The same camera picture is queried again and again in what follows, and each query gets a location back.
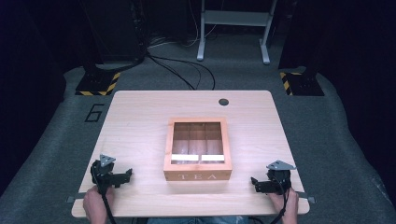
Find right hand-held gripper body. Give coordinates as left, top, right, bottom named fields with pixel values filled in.
left=265, top=160, right=297, bottom=196

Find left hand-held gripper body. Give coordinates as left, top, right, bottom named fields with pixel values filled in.
left=90, top=154, right=126, bottom=194

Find wooden tea box glass lid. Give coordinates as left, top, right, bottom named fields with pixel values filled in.
left=163, top=117, right=233, bottom=182

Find person's right hand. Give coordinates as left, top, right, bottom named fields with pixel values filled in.
left=268, top=187, right=300, bottom=224

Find person's left hand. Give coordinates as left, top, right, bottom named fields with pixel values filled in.
left=82, top=185, right=115, bottom=224

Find black stand base hazard tape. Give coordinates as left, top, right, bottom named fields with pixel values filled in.
left=278, top=71, right=325, bottom=97
left=75, top=71, right=122, bottom=97

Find white metal stand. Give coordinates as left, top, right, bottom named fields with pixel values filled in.
left=196, top=0, right=278, bottom=65

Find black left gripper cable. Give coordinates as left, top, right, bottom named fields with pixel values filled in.
left=90, top=166, right=118, bottom=224

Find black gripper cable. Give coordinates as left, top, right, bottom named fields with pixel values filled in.
left=268, top=174, right=292, bottom=224
left=90, top=166, right=118, bottom=224

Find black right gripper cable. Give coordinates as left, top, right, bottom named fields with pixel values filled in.
left=268, top=174, right=292, bottom=224

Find grey metal table bracket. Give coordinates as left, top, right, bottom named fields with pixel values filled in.
left=65, top=192, right=88, bottom=203
left=294, top=191, right=317, bottom=205

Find thick black floor cable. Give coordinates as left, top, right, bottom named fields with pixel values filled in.
left=93, top=50, right=148, bottom=74

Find thin black floor cable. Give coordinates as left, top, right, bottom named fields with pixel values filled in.
left=146, top=53, right=217, bottom=91
left=146, top=55, right=196, bottom=91

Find white floor cables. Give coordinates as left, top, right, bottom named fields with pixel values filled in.
left=147, top=23, right=219, bottom=49

